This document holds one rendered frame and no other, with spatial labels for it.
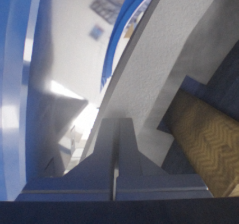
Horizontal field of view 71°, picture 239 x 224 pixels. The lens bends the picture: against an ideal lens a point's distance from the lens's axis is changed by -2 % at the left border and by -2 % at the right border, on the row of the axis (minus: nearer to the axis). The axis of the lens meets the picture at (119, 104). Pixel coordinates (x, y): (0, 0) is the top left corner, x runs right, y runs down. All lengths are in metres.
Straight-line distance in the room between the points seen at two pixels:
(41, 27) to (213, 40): 0.28
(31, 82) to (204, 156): 0.24
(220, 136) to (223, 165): 0.04
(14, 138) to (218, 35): 0.36
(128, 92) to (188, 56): 0.21
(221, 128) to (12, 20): 0.27
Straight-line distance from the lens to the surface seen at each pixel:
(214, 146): 0.27
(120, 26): 2.05
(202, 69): 0.36
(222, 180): 0.24
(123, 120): 0.15
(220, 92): 0.32
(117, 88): 0.16
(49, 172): 0.35
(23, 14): 0.20
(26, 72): 0.21
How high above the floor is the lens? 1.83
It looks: 17 degrees up
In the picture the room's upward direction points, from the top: 178 degrees clockwise
